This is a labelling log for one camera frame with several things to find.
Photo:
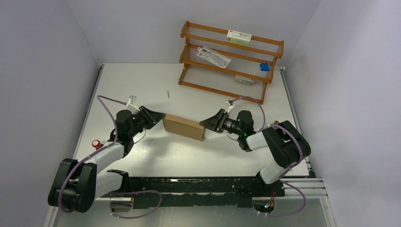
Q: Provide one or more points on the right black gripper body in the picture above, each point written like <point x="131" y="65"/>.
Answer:
<point x="230" y="126"/>

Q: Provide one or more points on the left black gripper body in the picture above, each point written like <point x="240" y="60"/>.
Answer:
<point x="140" y="123"/>

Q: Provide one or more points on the brown cardboard box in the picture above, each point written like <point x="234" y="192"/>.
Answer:
<point x="184" y="127"/>

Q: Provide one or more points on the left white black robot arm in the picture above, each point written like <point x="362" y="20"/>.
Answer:
<point x="78" y="183"/>

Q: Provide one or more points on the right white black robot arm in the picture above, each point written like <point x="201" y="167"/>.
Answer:
<point x="284" y="142"/>

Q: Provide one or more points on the green white box bottom shelf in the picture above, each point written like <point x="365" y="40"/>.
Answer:
<point x="244" y="80"/>

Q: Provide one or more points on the green white box shelf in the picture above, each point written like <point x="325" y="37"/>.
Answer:
<point x="244" y="80"/>
<point x="239" y="38"/>

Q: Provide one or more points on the green white box top shelf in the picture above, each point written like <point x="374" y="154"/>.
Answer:
<point x="239" y="38"/>

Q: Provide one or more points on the red emergency stop button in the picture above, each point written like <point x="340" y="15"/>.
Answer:
<point x="96" y="144"/>

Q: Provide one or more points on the orange wooden shelf rack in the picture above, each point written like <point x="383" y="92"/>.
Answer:
<point x="245" y="59"/>

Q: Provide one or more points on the small blue object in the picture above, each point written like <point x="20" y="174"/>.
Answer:
<point x="264" y="67"/>

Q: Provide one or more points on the clear plastic packet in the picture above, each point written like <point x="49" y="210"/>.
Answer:
<point x="213" y="57"/>

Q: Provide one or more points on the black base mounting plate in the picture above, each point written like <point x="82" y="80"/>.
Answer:
<point x="237" y="191"/>

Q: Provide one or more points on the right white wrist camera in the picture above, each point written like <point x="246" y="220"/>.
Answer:
<point x="230" y="104"/>

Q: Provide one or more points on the aluminium frame rail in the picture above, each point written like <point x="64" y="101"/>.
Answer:
<point x="305" y="204"/>

